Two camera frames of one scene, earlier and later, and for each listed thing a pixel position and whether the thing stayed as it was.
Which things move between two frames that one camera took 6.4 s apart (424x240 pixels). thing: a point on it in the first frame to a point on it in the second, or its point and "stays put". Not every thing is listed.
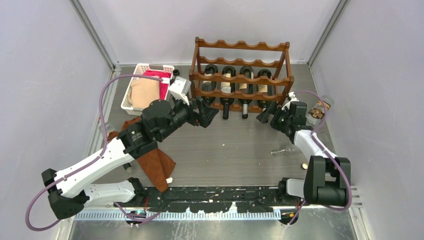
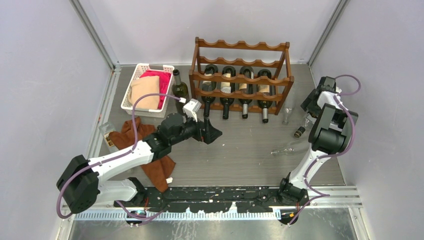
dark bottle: x=267 y=89 stays put
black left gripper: x=204 y=116 to x=210 y=133
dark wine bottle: x=246 y=72 stays put
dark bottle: x=209 y=86 stays put
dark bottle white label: x=229 y=72 stays put
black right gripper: x=264 y=116 to x=308 y=104
